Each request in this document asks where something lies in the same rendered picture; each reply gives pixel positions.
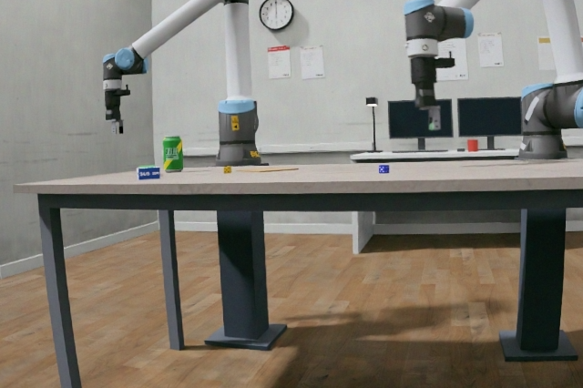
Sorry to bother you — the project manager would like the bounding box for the green drink can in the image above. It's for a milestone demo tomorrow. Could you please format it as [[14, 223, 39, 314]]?
[[162, 135, 185, 174]]

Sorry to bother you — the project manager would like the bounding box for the white notice with red header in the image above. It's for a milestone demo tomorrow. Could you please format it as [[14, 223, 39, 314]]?
[[267, 45, 292, 80]]

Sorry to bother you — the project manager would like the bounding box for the white notice with yellow header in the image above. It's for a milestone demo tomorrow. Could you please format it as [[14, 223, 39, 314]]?
[[537, 36, 559, 72]]

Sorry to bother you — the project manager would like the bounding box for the beige table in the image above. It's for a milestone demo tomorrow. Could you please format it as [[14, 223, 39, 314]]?
[[12, 158, 583, 388]]

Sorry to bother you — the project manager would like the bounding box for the black computer monitor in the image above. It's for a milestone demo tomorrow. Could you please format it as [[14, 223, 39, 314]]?
[[457, 97, 523, 151], [387, 98, 454, 151]]

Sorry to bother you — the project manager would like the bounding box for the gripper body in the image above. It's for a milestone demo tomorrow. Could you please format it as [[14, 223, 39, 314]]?
[[410, 56, 440, 109], [104, 89, 124, 123]]

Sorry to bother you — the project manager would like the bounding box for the round wall clock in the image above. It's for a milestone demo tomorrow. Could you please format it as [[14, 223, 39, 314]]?
[[258, 0, 295, 32]]

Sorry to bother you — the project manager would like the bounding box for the white desk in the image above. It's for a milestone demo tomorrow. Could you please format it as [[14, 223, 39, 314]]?
[[349, 148, 523, 255]]

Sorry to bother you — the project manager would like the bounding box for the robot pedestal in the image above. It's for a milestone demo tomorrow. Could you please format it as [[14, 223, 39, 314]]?
[[203, 159, 289, 352], [498, 154, 579, 363]]

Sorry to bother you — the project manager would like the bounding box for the black desk lamp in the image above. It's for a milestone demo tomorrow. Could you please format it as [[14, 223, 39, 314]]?
[[365, 97, 384, 153]]

